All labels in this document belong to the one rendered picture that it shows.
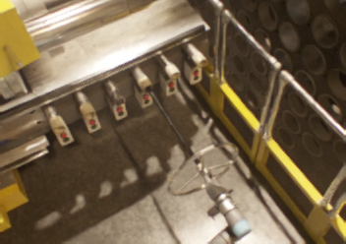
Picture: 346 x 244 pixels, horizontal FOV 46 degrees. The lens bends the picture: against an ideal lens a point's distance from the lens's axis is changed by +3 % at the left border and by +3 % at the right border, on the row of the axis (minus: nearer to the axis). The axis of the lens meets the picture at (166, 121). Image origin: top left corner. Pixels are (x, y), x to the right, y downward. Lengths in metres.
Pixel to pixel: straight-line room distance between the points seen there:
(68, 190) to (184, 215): 0.84
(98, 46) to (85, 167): 1.01
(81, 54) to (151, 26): 0.44
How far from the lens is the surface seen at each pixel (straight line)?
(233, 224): 1.78
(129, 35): 2.37
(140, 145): 2.99
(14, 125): 2.32
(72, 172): 3.00
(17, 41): 0.85
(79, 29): 1.71
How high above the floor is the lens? 2.56
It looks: 56 degrees down
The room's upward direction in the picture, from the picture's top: 8 degrees counter-clockwise
